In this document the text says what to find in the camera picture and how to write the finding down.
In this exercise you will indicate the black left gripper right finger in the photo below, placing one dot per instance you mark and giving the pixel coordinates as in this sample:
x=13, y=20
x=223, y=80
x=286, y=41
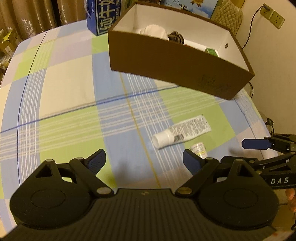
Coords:
x=201, y=170

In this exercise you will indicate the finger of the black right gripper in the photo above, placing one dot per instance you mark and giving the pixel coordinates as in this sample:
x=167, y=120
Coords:
x=256, y=144

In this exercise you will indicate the white rolled sock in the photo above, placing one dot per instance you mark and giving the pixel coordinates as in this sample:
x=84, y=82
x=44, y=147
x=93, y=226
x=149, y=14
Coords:
x=155, y=31

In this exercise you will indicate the brown cardboard shoe box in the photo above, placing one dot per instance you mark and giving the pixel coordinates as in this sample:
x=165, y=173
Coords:
x=185, y=65

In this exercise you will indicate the dark blue milk carton box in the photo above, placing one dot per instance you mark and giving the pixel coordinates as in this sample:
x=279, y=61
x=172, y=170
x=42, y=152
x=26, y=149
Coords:
x=102, y=14

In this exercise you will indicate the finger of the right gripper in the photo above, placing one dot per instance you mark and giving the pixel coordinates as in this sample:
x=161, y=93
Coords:
x=283, y=143

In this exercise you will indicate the light blue milk carton box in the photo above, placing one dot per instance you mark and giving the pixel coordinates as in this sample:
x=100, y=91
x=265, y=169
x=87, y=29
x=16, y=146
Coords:
x=203, y=8

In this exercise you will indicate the small white pill bottle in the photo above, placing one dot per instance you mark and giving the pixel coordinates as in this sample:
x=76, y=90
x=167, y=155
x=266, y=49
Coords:
x=199, y=149

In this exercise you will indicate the brown patterned curtain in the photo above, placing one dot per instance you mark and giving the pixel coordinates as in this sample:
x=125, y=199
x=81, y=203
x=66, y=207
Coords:
x=32, y=17

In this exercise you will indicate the white cream tube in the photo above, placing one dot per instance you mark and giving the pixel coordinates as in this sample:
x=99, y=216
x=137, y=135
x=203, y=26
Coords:
x=181, y=132

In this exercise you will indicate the beige wall socket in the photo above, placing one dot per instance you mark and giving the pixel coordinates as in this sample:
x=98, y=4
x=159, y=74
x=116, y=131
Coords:
x=274, y=17

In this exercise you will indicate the person's hand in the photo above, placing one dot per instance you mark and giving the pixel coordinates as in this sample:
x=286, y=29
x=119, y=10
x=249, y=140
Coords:
x=290, y=194

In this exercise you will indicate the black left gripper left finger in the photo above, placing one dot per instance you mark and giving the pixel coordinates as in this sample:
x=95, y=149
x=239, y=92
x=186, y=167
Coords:
x=86, y=170

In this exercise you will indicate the cluttered cardboard pile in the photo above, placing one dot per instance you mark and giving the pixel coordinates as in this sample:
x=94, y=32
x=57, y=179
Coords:
x=9, y=44

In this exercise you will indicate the beige quilted cushion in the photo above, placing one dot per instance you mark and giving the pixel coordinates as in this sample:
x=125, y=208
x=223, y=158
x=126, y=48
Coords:
x=228, y=14

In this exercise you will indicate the small green box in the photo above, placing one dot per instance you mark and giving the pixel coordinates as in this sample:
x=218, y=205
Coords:
x=211, y=52

